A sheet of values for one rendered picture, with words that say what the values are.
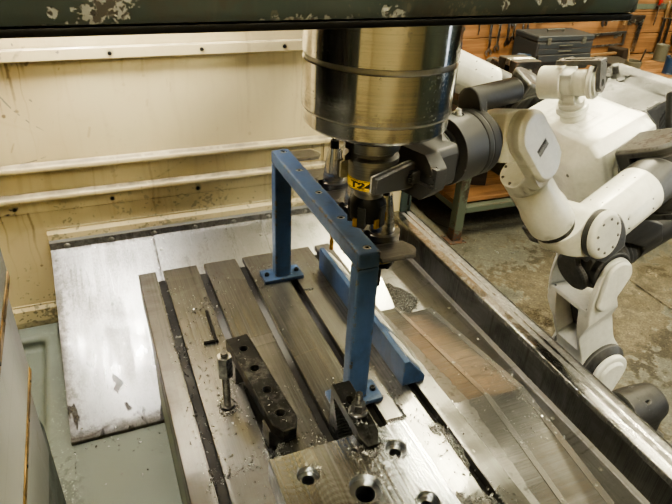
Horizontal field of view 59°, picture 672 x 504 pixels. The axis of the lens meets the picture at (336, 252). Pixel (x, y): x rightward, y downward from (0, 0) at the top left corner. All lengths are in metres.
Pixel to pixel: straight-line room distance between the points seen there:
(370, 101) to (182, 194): 1.22
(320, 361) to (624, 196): 0.64
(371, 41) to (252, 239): 1.27
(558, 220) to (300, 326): 0.62
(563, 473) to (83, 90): 1.40
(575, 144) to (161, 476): 1.11
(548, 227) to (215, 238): 1.08
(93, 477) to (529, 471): 0.91
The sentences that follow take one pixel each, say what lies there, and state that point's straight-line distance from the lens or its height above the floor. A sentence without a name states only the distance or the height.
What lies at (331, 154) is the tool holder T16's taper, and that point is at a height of 1.28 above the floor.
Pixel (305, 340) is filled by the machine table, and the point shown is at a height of 0.90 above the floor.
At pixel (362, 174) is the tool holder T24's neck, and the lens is 0.65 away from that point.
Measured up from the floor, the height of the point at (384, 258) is 1.22.
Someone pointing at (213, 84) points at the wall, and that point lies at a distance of 1.65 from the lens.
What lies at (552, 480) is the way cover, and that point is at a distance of 1.35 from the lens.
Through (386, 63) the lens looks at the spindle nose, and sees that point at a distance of 0.56.
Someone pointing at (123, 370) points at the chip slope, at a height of 0.69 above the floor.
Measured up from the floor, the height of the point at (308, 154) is 1.22.
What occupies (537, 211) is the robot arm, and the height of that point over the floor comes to 1.33.
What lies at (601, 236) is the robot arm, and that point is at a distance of 0.99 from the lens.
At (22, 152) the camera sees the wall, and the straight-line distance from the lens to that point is 1.67.
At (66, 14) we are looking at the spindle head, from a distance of 0.44.
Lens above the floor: 1.70
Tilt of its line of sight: 31 degrees down
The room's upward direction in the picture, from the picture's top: 3 degrees clockwise
